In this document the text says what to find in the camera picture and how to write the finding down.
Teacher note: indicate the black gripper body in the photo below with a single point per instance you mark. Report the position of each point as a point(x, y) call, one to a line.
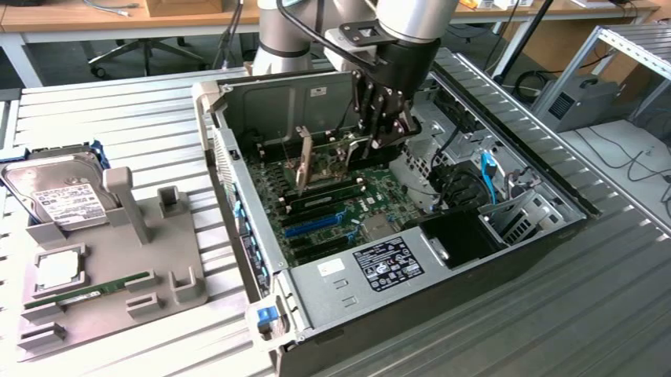
point(408, 63)

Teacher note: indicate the graphics card with metal bracket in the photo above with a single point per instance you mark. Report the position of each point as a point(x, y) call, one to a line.
point(327, 159)

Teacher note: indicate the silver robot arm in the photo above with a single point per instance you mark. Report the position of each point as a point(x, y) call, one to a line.
point(283, 35)

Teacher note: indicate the silver perforated drive cage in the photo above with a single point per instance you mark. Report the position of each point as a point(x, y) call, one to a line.
point(419, 165)

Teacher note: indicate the green motherboard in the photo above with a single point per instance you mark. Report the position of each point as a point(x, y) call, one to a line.
point(378, 188)

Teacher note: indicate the CPU socket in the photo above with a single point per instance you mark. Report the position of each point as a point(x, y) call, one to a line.
point(330, 181)

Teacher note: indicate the black slanted pole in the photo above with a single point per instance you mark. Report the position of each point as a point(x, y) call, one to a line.
point(524, 37)

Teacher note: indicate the dark RAM stick with label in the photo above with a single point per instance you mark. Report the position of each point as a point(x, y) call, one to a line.
point(319, 198)

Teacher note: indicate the grey chipset heat sink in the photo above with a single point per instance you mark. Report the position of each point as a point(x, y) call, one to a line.
point(378, 228)

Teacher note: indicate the black expansion slot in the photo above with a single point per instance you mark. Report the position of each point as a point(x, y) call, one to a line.
point(315, 244)
point(319, 256)
point(307, 217)

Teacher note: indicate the blue expansion slot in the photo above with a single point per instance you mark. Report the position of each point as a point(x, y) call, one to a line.
point(311, 227)

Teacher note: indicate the black plastic shroud box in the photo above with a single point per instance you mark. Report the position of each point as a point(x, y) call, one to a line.
point(462, 237)

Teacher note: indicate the silver disk bay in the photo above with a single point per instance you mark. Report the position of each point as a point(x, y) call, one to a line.
point(516, 222)

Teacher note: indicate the grey computer tower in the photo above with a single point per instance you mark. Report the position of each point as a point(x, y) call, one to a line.
point(592, 98)

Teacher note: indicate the brown cardboard box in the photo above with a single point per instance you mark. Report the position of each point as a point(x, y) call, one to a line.
point(178, 8)

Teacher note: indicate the office chair base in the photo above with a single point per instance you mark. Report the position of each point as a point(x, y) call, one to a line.
point(148, 47)

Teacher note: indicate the silver power supply unit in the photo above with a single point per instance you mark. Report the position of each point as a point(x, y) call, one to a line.
point(335, 302)

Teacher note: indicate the open black PC case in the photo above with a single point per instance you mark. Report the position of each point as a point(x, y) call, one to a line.
point(446, 310)

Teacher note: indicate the blue plastic disk carrier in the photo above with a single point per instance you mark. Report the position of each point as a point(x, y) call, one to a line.
point(98, 155)

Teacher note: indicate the blue case latch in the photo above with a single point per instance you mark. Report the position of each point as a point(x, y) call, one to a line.
point(266, 315)

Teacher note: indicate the grey parts rack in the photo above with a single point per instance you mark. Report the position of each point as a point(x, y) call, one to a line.
point(115, 267)

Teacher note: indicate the silver hard disk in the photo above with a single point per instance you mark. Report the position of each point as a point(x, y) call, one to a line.
point(52, 188)

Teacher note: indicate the green RAM stick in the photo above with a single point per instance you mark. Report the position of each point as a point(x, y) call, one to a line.
point(90, 292)

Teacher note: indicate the silver CPU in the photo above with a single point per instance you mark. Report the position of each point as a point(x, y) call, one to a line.
point(58, 273)

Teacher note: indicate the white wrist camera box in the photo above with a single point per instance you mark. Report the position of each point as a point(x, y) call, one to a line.
point(346, 49)

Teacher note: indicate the wooden desk with white frame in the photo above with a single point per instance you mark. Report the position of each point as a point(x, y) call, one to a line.
point(592, 12)
point(79, 19)

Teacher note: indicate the aluminium profile frame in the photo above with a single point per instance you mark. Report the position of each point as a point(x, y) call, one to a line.
point(636, 45)

